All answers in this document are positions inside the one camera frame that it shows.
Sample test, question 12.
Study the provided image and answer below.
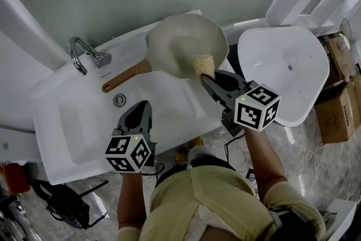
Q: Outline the white standing fan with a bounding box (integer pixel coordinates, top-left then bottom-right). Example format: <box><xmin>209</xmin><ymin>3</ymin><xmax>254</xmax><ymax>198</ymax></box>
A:
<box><xmin>338</xmin><ymin>17</ymin><xmax>361</xmax><ymax>65</ymax></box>

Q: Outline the white freestanding bathtub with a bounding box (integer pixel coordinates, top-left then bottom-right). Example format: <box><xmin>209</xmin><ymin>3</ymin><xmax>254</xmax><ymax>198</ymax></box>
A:
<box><xmin>237</xmin><ymin>25</ymin><xmax>331</xmax><ymax>127</ymax></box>

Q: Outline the tan cardboard box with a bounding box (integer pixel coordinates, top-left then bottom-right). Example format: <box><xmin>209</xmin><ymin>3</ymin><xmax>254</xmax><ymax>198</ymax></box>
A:
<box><xmin>324</xmin><ymin>35</ymin><xmax>356</xmax><ymax>85</ymax></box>

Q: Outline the red box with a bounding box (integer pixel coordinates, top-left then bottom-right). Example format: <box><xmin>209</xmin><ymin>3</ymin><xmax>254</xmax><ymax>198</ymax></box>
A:
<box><xmin>0</xmin><ymin>162</ymin><xmax>30</xmax><ymax>194</ymax></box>

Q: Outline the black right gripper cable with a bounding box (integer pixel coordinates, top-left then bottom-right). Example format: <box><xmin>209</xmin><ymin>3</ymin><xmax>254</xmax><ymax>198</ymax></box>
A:
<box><xmin>223</xmin><ymin>132</ymin><xmax>246</xmax><ymax>168</ymax></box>

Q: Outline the white ceramic sink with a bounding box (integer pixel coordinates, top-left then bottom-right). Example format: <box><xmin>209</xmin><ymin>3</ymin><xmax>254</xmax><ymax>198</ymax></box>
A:
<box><xmin>29</xmin><ymin>9</ymin><xmax>236</xmax><ymax>186</ymax></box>

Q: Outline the beige frying pan wooden handle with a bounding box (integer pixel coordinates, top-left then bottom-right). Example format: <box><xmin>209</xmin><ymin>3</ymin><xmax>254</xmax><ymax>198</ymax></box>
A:
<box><xmin>101</xmin><ymin>14</ymin><xmax>230</xmax><ymax>94</ymax></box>

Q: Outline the grey flexible hose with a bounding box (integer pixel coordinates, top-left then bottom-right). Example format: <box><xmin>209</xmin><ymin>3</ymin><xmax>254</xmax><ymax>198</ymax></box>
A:
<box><xmin>0</xmin><ymin>194</ymin><xmax>29</xmax><ymax>241</ymax></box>

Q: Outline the black bag with straps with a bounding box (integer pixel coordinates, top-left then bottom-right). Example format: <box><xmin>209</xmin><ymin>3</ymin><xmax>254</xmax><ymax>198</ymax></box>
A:
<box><xmin>32</xmin><ymin>177</ymin><xmax>109</xmax><ymax>231</ymax></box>

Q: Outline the white panel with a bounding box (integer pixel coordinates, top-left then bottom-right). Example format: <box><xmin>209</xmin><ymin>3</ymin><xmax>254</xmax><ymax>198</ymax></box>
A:
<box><xmin>321</xmin><ymin>197</ymin><xmax>359</xmax><ymax>241</ymax></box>

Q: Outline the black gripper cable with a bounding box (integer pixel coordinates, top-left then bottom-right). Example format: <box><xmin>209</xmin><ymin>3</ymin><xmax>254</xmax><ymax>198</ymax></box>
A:
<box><xmin>223</xmin><ymin>132</ymin><xmax>246</xmax><ymax>168</ymax></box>
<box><xmin>140</xmin><ymin>162</ymin><xmax>166</xmax><ymax>187</ymax></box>

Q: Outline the pale yellow knit cardigan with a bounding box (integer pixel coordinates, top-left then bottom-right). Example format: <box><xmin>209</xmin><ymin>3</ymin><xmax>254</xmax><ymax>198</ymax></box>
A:
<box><xmin>117</xmin><ymin>165</ymin><xmax>327</xmax><ymax>241</ymax></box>

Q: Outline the chrome faucet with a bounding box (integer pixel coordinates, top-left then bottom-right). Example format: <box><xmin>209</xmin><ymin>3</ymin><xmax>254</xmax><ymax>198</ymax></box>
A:
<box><xmin>68</xmin><ymin>36</ymin><xmax>112</xmax><ymax>77</ymax></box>

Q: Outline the black device with screen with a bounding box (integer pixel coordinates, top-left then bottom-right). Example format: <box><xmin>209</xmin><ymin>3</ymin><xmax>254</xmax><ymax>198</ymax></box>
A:
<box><xmin>245</xmin><ymin>168</ymin><xmax>259</xmax><ymax>199</ymax></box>

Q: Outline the person's left forearm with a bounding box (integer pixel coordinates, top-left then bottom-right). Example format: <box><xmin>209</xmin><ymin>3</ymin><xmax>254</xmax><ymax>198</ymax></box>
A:
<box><xmin>117</xmin><ymin>170</ymin><xmax>149</xmax><ymax>231</ymax></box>

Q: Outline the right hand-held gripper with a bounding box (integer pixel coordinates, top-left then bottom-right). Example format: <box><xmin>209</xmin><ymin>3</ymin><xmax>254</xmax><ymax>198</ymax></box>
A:
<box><xmin>200</xmin><ymin>69</ymin><xmax>282</xmax><ymax>138</ymax></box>

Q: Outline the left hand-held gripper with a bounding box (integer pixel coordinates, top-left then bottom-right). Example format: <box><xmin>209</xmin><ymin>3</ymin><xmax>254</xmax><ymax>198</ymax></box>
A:
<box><xmin>105</xmin><ymin>100</ymin><xmax>158</xmax><ymax>174</ymax></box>

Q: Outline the grey strap with black buckle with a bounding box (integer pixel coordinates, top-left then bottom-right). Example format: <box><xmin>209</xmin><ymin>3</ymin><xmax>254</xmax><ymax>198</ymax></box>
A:
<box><xmin>266</xmin><ymin>204</ymin><xmax>312</xmax><ymax>235</ymax></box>

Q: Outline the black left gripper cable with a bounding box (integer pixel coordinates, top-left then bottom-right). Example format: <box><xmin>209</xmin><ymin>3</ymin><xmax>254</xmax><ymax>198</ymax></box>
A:
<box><xmin>140</xmin><ymin>162</ymin><xmax>166</xmax><ymax>187</ymax></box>

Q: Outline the person's white shoe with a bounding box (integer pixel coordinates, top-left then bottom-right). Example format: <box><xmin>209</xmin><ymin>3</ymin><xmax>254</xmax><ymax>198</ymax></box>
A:
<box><xmin>187</xmin><ymin>145</ymin><xmax>217</xmax><ymax>169</ymax></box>

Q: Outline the person's right forearm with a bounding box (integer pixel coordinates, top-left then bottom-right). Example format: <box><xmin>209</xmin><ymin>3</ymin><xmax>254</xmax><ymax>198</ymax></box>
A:
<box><xmin>244</xmin><ymin>126</ymin><xmax>287</xmax><ymax>201</ymax></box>

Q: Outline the yellow sponge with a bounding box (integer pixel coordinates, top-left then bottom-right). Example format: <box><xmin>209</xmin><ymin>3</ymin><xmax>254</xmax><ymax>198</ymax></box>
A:
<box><xmin>193</xmin><ymin>54</ymin><xmax>215</xmax><ymax>78</ymax></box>

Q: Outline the chrome sink drain stopper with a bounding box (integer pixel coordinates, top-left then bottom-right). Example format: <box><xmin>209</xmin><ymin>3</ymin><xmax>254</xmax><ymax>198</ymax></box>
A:
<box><xmin>113</xmin><ymin>93</ymin><xmax>127</xmax><ymax>107</ymax></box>

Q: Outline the white lace undershirt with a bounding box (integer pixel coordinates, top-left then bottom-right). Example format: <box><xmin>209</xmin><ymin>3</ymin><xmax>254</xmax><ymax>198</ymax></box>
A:
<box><xmin>197</xmin><ymin>202</ymin><xmax>228</xmax><ymax>235</ymax></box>

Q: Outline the large printed cardboard box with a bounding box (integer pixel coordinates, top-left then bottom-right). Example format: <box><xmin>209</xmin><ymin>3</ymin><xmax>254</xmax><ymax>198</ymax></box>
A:
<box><xmin>314</xmin><ymin>78</ymin><xmax>361</xmax><ymax>144</ymax></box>

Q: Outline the white paper sheet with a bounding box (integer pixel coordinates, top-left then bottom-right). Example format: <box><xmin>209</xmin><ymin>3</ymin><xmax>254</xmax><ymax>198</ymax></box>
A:
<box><xmin>84</xmin><ymin>193</ymin><xmax>110</xmax><ymax>220</ymax></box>

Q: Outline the white cable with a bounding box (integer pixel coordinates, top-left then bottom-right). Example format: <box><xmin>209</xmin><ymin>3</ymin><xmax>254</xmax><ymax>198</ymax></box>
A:
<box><xmin>303</xmin><ymin>145</ymin><xmax>325</xmax><ymax>189</ymax></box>

